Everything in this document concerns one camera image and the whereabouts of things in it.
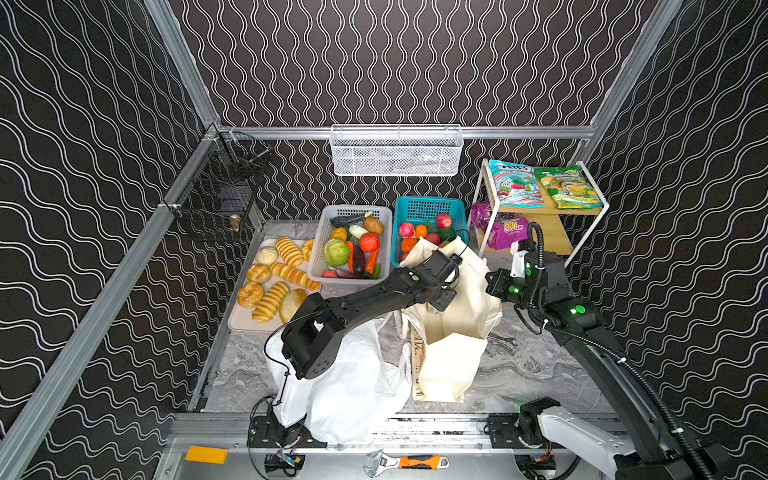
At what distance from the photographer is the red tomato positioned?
41.5 inches

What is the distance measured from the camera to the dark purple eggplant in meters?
1.02

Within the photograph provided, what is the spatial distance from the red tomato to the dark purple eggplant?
0.05ft
